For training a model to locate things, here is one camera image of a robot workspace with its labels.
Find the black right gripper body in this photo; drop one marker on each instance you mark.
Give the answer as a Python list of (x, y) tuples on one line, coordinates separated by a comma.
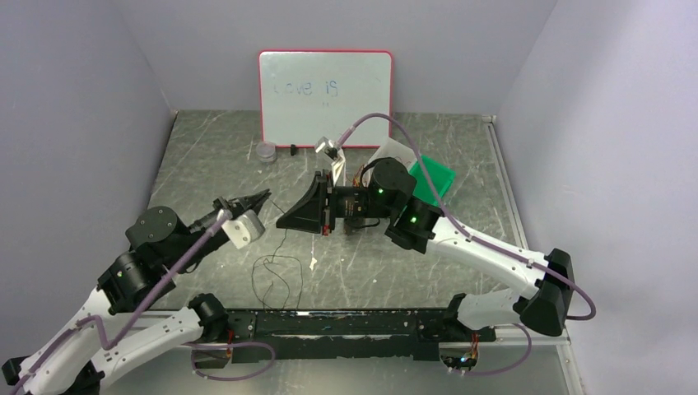
[(328, 202)]

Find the white perforated cable spool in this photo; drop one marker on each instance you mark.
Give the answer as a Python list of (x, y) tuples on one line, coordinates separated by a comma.
[(339, 169)]

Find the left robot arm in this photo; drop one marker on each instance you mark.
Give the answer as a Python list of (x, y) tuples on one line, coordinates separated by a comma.
[(97, 345)]

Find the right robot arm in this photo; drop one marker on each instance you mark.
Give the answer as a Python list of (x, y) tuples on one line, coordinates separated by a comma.
[(538, 291)]

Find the clear jar of clips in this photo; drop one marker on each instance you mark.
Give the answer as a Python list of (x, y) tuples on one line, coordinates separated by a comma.
[(266, 152)]

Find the white plastic bin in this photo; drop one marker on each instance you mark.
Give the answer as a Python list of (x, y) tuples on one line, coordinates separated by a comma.
[(400, 152)]

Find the green plastic bin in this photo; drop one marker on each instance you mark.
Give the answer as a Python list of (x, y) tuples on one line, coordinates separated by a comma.
[(441, 176)]

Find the red framed whiteboard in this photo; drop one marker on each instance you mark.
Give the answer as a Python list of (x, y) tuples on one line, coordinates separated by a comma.
[(309, 94)]

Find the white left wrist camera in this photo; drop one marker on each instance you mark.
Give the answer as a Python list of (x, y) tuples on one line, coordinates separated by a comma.
[(244, 230)]

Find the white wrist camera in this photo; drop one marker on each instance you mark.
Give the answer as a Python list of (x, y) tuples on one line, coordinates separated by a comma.
[(327, 149), (244, 230)]

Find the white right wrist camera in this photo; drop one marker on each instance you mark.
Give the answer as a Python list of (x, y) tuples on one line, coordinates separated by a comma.
[(327, 149)]

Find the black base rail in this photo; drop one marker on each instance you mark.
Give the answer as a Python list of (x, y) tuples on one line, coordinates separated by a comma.
[(342, 333)]

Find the aluminium side rail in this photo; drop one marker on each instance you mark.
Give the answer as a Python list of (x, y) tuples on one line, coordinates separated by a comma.
[(515, 219)]

